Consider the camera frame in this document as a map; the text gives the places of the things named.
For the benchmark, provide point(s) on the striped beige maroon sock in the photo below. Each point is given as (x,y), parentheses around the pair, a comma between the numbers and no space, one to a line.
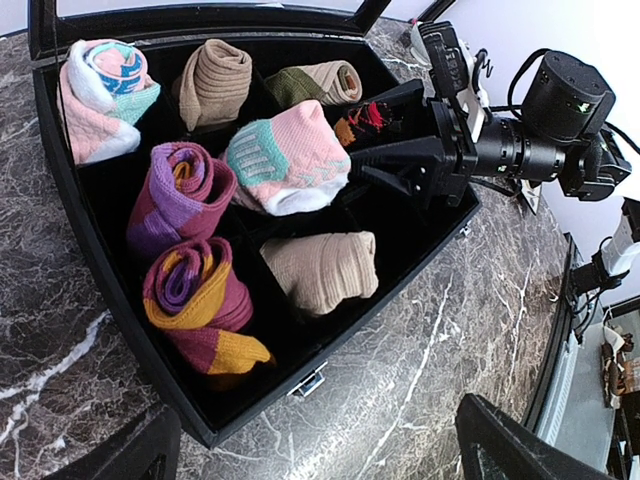
(332,83)

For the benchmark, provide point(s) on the beige rolled sock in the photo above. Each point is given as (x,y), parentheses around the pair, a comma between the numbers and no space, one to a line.
(318,272)

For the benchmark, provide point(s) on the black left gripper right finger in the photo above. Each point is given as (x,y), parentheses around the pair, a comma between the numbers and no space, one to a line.
(576,443)

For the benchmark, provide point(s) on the multicolour rolled sock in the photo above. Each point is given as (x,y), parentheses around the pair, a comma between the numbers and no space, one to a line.
(104,90)

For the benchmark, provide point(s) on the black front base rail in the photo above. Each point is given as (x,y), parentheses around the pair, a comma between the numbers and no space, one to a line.
(560,329)

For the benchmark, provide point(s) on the orange rolled sock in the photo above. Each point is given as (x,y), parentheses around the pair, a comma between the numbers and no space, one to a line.
(192,294)

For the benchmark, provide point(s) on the black box with glass lid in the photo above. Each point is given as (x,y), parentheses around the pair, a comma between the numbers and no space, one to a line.
(98,199)

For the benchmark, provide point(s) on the brown rolled sock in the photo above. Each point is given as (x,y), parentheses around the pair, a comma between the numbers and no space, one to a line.
(213,85)

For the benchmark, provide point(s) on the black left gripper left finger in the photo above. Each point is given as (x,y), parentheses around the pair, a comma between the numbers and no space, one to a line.
(147,447)

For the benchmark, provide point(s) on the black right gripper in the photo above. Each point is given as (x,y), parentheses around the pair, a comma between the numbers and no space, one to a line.
(425,152)

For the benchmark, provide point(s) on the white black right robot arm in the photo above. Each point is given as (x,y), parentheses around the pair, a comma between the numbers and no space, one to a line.
(560,132)

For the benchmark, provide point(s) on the black argyle orange red sock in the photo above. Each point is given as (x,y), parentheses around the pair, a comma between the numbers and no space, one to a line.
(365,125)

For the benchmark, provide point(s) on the pink white rolled sock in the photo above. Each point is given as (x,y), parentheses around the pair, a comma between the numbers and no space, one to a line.
(288,164)

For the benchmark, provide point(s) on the magenta rolled sock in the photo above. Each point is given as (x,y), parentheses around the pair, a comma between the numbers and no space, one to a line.
(184,196)

